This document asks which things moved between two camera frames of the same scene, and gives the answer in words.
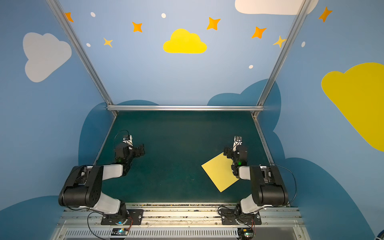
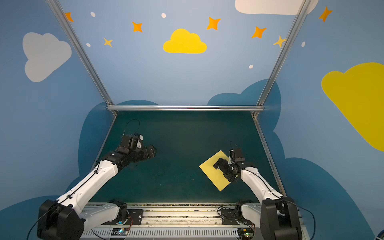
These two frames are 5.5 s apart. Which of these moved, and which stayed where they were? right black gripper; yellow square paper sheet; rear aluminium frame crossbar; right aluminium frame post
Moved: right black gripper
Stayed: rear aluminium frame crossbar; right aluminium frame post; yellow square paper sheet
